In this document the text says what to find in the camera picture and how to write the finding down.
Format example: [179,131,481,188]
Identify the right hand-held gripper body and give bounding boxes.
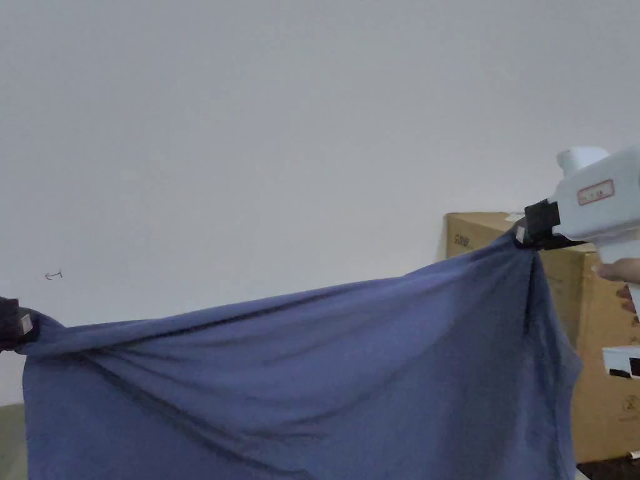
[524,144,640,381]

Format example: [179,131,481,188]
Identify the dark blue shirt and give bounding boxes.
[22,231,584,480]

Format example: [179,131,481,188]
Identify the person's right hand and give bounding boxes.
[597,257,640,314]

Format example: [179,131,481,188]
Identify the bed with pale green sheet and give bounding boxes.
[0,402,28,480]

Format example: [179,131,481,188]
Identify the brown cardboard carton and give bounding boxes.
[444,212,640,467]

